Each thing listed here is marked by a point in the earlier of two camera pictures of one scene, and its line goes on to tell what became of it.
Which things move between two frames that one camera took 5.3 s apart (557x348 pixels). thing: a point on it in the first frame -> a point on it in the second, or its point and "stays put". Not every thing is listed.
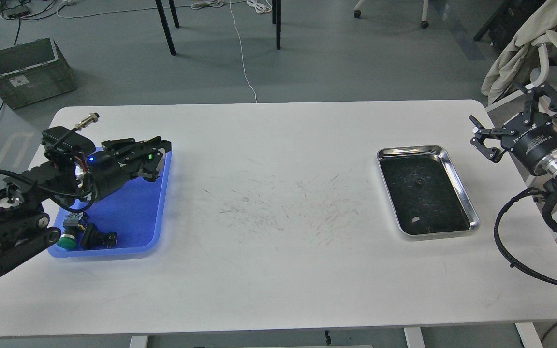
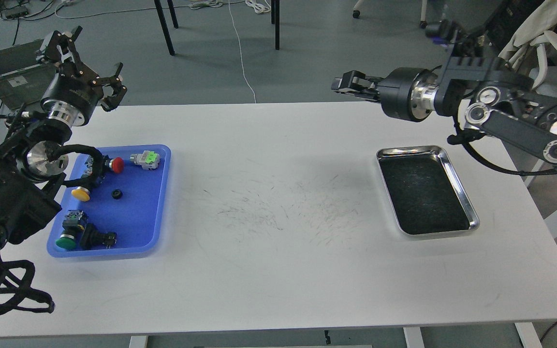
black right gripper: [534, 138] -> [406, 93]
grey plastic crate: [27, 73] stays put
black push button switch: [92, 238] stays put
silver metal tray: [424, 194] stays put
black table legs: [276, 17] stays put
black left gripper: [120, 162] -> [73, 93]
